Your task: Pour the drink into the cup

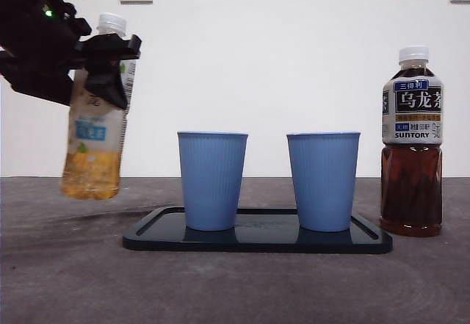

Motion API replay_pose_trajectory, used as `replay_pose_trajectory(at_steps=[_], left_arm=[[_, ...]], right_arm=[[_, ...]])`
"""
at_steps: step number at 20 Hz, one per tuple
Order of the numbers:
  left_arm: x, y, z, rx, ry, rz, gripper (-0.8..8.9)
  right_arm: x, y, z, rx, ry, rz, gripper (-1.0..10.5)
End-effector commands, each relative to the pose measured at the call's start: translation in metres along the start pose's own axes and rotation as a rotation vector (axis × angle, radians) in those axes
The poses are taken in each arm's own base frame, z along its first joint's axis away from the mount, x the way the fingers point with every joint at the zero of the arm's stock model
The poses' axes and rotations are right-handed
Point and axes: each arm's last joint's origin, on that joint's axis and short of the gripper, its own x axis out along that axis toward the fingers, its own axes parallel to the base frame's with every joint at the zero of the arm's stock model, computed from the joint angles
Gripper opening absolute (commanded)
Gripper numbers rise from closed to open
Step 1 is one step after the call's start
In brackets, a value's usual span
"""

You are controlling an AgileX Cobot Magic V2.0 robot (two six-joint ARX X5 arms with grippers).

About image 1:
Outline dark oolong tea bottle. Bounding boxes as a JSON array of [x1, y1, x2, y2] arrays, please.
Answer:
[[379, 45, 444, 238]]

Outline dark blue tray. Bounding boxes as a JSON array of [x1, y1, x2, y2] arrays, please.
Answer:
[[121, 206, 394, 254]]

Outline blue ribbed cup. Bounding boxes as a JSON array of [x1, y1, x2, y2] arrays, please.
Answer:
[[286, 130, 362, 233], [176, 130, 249, 232]]

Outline pale jasmine oolong tea bottle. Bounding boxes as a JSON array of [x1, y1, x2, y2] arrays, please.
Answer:
[[60, 12, 137, 201]]

